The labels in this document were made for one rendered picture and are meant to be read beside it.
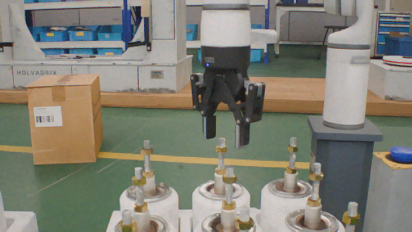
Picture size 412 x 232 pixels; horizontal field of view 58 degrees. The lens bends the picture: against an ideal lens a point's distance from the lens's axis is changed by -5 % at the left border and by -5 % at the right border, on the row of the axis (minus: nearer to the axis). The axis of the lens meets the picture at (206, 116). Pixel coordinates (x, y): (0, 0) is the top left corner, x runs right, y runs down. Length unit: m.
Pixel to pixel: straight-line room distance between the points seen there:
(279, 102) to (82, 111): 1.22
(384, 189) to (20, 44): 2.69
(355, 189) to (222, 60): 0.48
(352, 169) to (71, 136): 1.03
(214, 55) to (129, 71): 1.94
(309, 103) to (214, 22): 1.79
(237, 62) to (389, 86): 1.95
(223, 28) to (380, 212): 0.38
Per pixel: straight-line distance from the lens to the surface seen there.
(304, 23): 8.71
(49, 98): 1.51
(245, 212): 0.41
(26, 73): 2.82
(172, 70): 2.41
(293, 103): 2.30
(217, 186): 0.65
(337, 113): 0.87
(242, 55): 0.57
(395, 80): 2.47
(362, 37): 0.85
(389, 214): 0.67
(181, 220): 0.71
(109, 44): 5.35
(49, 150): 1.56
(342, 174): 0.89
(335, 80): 0.86
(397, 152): 0.67
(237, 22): 0.56
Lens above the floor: 0.53
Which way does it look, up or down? 14 degrees down
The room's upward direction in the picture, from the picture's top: straight up
